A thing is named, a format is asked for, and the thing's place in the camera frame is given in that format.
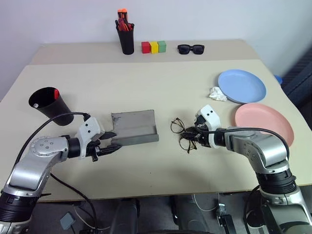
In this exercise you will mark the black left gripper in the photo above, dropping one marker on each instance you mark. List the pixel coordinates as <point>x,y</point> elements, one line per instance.
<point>93,149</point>

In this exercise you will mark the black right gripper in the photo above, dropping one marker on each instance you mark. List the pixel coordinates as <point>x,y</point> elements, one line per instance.
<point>203,132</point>

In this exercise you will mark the tortoiseshell thin-rim eyeglasses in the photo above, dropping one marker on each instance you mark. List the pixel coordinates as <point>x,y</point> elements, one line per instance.
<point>177,126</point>

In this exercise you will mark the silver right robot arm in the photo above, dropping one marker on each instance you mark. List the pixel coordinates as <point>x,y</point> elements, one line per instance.
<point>263,151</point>

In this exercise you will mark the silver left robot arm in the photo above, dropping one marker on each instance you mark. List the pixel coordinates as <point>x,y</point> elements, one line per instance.
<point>31,158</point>

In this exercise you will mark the black cup with two markers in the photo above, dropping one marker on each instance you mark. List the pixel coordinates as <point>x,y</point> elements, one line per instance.
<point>54,112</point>

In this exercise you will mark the black cup full of markers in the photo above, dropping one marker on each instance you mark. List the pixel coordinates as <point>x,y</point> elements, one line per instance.
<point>126,41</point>

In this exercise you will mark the crumpled white paper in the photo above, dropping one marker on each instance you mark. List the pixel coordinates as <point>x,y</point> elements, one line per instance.
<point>217,93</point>

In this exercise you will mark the blue plate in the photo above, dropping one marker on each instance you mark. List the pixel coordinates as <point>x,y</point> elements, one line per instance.
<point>241,85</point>

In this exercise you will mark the red-capped marker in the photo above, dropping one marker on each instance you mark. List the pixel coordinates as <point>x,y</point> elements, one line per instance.
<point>56,93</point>

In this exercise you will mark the pink plate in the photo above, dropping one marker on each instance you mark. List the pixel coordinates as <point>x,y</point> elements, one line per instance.
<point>264,122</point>

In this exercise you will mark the dark rounded shape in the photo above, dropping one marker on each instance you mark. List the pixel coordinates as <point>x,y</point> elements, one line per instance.
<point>126,215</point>

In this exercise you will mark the black sunglasses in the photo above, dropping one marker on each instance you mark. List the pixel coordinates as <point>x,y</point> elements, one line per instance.
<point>190,49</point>

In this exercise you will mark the small grey box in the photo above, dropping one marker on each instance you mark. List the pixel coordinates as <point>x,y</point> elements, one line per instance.
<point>67,220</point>

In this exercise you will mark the black table clamp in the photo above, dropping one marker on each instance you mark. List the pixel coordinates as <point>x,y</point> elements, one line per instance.
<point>225,217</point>

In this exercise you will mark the green wooden block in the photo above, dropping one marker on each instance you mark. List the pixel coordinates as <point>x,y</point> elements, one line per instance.
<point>162,46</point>

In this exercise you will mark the yellow wooden block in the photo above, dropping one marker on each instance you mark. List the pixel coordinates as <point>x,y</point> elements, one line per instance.
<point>154,47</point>

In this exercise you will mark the red wooden block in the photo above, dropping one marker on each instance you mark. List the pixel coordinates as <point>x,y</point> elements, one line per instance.
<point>145,47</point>

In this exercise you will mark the blue round object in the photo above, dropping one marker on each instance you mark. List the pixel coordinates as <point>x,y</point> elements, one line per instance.
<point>278,79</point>

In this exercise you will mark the red and black marker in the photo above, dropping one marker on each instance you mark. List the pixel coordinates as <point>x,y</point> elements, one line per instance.
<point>124,26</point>

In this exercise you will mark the black ribbed furniture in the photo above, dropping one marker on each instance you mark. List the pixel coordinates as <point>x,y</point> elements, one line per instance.
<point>298,80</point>

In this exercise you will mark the orange-capped marker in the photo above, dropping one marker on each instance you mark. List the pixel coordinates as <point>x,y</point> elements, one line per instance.
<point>124,12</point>
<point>120,12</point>

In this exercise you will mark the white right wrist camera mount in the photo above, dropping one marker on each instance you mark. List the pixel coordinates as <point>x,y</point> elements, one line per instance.
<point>211,118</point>

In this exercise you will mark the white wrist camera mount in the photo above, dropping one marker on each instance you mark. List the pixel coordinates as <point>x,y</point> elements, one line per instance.
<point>211,118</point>
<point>89,126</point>

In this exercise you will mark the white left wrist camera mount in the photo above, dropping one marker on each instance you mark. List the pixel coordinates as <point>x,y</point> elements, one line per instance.
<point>89,126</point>

